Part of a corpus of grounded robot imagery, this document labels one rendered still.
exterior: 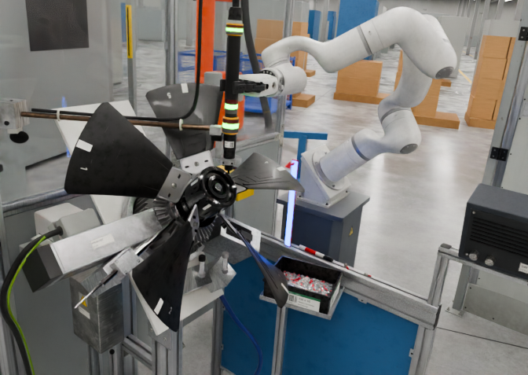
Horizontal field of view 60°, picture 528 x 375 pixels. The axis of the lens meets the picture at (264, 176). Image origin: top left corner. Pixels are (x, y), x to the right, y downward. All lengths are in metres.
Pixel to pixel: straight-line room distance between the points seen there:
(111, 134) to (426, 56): 0.88
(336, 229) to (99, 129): 1.08
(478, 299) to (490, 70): 6.54
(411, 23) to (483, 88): 7.91
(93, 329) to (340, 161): 1.07
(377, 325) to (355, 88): 9.10
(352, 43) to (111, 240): 0.83
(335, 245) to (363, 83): 8.73
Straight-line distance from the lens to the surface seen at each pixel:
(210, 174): 1.20
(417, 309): 1.54
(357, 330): 1.70
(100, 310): 1.52
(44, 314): 2.00
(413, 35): 1.39
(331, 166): 1.87
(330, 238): 1.88
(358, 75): 10.49
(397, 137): 1.71
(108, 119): 1.13
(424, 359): 1.62
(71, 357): 2.19
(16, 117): 1.41
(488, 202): 1.31
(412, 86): 1.58
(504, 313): 3.12
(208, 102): 1.36
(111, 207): 1.35
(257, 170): 1.42
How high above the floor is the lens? 1.65
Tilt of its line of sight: 19 degrees down
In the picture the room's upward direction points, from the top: 4 degrees clockwise
